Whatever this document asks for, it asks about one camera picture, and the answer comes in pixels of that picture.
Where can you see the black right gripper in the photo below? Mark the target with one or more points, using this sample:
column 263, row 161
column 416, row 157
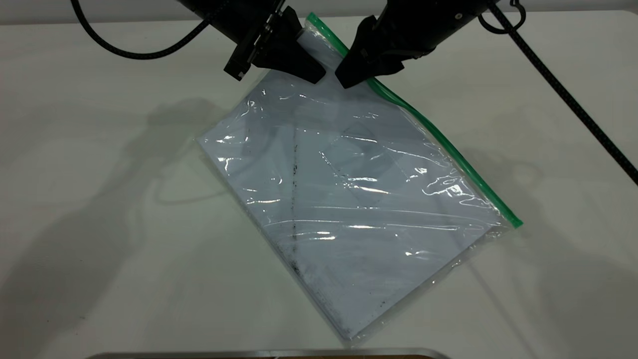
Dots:
column 423, row 22

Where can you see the silver metal rim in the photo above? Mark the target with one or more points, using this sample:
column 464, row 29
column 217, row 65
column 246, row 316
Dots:
column 269, row 353

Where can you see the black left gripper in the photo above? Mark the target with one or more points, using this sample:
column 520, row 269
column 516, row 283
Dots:
column 244, row 20

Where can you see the clear zip bag green zipper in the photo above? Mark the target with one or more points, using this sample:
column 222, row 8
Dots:
column 374, row 224

